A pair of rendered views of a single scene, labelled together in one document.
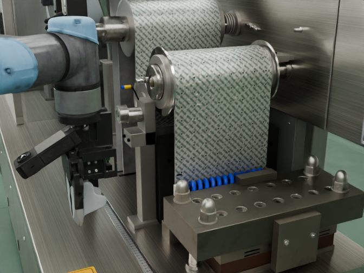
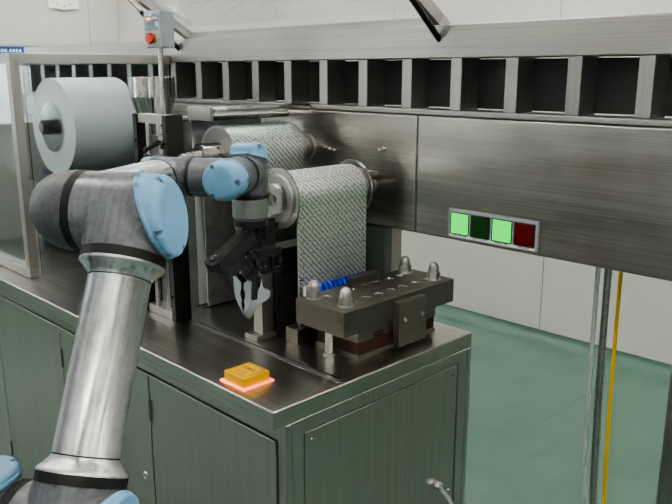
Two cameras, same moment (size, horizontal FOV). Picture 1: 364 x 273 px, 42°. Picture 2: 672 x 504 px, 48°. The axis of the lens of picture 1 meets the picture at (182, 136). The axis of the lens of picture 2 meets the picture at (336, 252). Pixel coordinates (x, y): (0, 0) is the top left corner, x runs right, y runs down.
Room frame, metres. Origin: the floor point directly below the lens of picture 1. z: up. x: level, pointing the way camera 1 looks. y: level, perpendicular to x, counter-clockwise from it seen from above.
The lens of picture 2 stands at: (-0.72, 0.53, 1.55)
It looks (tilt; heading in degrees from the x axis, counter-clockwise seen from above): 14 degrees down; 340
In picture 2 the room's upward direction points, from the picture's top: straight up
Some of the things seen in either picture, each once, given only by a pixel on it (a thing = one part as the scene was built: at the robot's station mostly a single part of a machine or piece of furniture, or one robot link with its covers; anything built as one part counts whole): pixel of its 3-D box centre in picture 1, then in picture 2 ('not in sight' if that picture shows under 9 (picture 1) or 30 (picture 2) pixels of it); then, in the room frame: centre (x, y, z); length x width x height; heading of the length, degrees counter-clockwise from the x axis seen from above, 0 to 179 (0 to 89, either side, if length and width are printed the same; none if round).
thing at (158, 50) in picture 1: (161, 81); (279, 198); (1.00, 0.04, 1.25); 0.15 x 0.01 x 0.15; 24
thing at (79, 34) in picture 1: (72, 52); (248, 170); (0.76, 0.17, 1.35); 0.09 x 0.08 x 0.11; 146
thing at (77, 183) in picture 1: (76, 183); (251, 278); (0.74, 0.18, 1.13); 0.05 x 0.02 x 0.09; 24
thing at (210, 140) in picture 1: (222, 142); (333, 249); (0.99, -0.09, 1.11); 0.23 x 0.01 x 0.18; 114
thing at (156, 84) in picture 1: (155, 82); (275, 198); (0.99, 0.06, 1.25); 0.07 x 0.02 x 0.07; 24
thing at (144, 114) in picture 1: (140, 164); (258, 278); (1.01, 0.10, 1.05); 0.06 x 0.05 x 0.31; 114
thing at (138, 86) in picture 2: not in sight; (152, 86); (1.70, 0.25, 1.50); 0.14 x 0.14 x 0.06
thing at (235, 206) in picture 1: (264, 207); (378, 299); (0.90, -0.18, 1.00); 0.40 x 0.16 x 0.06; 114
